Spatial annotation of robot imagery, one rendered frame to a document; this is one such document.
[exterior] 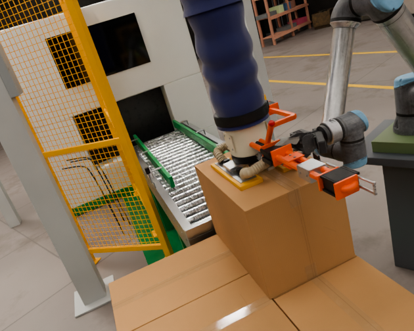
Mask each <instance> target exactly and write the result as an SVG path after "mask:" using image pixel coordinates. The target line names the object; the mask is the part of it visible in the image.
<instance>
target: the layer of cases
mask: <svg viewBox="0 0 414 331"><path fill-rule="evenodd" d="M108 286H109V290H110V297H111V301H112V308H113V312H114V319H115V323H116V330H117V331H414V294H412V293H411V292H409V291H408V290H406V289H405V288H404V287H402V286H400V285H399V284H398V283H397V282H395V281H393V280H392V279H391V278H389V277H387V276H386V275H385V274H383V273H382V272H380V271H379V270H377V269H376V268H374V267H373V266H372V265H370V264H368V263H367V262H366V261H364V260H363V259H362V258H360V257H358V256H357V255H356V254H355V257H353V258H351V259H349V260H347V261H345V262H343V263H341V264H339V265H337V266H335V267H333V268H332V269H329V270H328V271H325V272H324V273H321V274H320V275H317V276H315V277H313V278H311V279H309V280H307V281H305V282H303V283H301V284H299V285H297V286H295V287H293V288H292V289H290V290H288V291H286V292H284V293H282V294H280V295H278V296H276V297H274V298H272V299H269V298H268V297H267V296H266V294H265V293H264V292H263V290H262V289H261V288H260V287H259V286H258V284H257V283H256V282H255V280H254V279H253V278H252V277H251V276H250V275H249V273H248V272H247V271H246V269H245V268H244V267H243V266H242V265H241V263H240V262H239V260H238V259H237V258H236V257H235V256H234V255H233V253H232V252H231V251H230V249H229V248H228V247H227V246H226V245H225V244H224V242H223V241H222V240H221V238H220V237H219V236H218V235H217V234H215V235H213V236H211V237H209V238H207V239H205V240H203V241H201V242H198V243H196V244H194V245H192V246H189V247H188V248H185V249H183V250H181V251H179V252H176V253H174V254H172V255H169V256H168V257H165V258H164V259H161V260H159V261H157V262H155V263H152V264H150V265H148V266H146V267H143V268H142V269H139V270H137V271H135V272H133V273H130V274H128V275H126V276H123V277H122V278H119V279H118V280H115V281H113V282H111V283H109V284H108Z"/></svg>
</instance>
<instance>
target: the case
mask: <svg viewBox="0 0 414 331"><path fill-rule="evenodd" d="M217 161H218V160H217V159H216V158H212V159H210V160H207V161H205V162H202V163H200V164H197V165H195V169H196V173H197V175H198V179H199V182H200V185H201V188H202V191H203V194H204V197H205V200H206V204H207V206H208V210H209V212H210V216H211V218H212V222H213V225H214V228H215V231H216V234H217V235H218V236H219V237H220V238H221V240H222V241H223V242H224V244H225V245H226V246H227V247H228V248H229V249H230V251H231V252H232V253H233V255H234V256H235V257H236V258H237V259H238V260H239V262H240V263H241V265H242V266H243V267H244V268H245V269H246V271H247V272H248V273H249V275H250V276H251V277H252V278H253V279H254V280H255V282H256V283H257V284H258V286H259V287H260V288H261V289H262V290H263V292H264V293H265V294H266V296H267V297H268V298H269V299H272V298H274V297H276V296H278V295H280V294H282V293H284V292H286V291H288V290H290V289H292V288H293V287H295V286H297V285H299V284H301V283H303V282H305V281H307V280H309V279H311V278H313V277H315V276H317V275H320V274H321V273H324V272H325V271H328V270H329V269H332V268H333V267H335V266H337V265H339V264H341V263H343V262H345V261H347V260H349V259H351V258H353V257H355V252H354V245H353V240H352V233H351V228H350V222H349V217H348V210H347V205H346V199H345V198H342V199H340V200H336V198H335V197H333V196H331V195H330V194H327V193H326V192H324V191H319V187H318V183H317V181H316V182H314V183H309V182H307V181H305V180H303V179H301V178H299V176H298V171H296V170H295V169H292V170H289V171H287V172H284V173H283V172H282V171H279V170H278V169H276V168H274V169H272V170H269V171H268V170H266V169H265V170H263V171H261V172H260V173H259V174H257V175H259V176H260V177H262V179H263V182H262V183H259V184H257V185H254V186H253V187H250V188H248V189H245V190H243V191H240V190H239V189H238V188H237V187H235V186H234V185H233V184H231V183H230V182H229V181H228V180H227V179H225V178H224V177H223V176H221V175H220V174H219V173H218V172H217V171H215V170H214V169H212V168H211V164H212V163H215V162H217Z"/></svg>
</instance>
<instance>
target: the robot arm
mask: <svg viewBox="0 0 414 331"><path fill-rule="evenodd" d="M363 16H369V18H370V19H371V20H372V21H373V22H374V23H375V24H376V25H377V26H378V27H379V29H380V30H381V32H382V33H383V34H384V35H385V37H386V38H387V39H388V40H389V42H390V43H391V44H392V46H393V47H394V48H395V50H396V51H397V52H398V54H399V55H400V56H401V57H402V58H403V60H404V61H405V63H406V64H407V65H408V66H409V68H410V69H411V71H412V72H411V73H408V74H404V75H401V76H399V77H397V78H396V79H395V80H394V97H395V105H396V119H395V121H394V124H393V132H394V133H396V134H398V135H414V17H413V15H412V14H411V13H410V11H409V10H408V8H407V7H406V5H405V4H404V3H403V0H338V1H337V3H336V5H335V6H334V9H333V11H332V14H331V21H330V25H331V26H332V27H333V36H332V42H331V52H330V58H329V67H328V73H327V83H326V89H325V99H324V105H323V115H322V120H321V123H320V124H319V127H317V128H313V129H312V131H306V130H304V129H299V130H297V131H294V132H292V133H290V136H289V137H280V138H279V140H280V141H279V142H278V143H276V144H275V146H283V145H287V144H291V143H292V146H293V149H294V150H293V151H295V152H297V151H302V152H301V154H303V155H304V156H303V157H305V158H307V157H308V156H309V155H311V153H312V152H314V151H315V152H316V153H317V154H318V155H320V156H322V157H324V158H331V159H334V160H337V161H340V162H343V165H344V166H346V167H349V168H352V169H357V168H360V167H362V166H364V165H365V164H366V163H367V152H366V146H365V137H364V131H366V130H367V129H368V127H369V122H368V119H367V117H366V115H365V114H364V113H363V112H361V111H359V110H352V111H349V112H347V113H344V111H345V105H346V97H347V92H348V82H349V77H350V68H351V63H352V53H353V48H354V39H355V34H356V28H357V27H358V26H359V25H361V19H362V17H363Z"/></svg>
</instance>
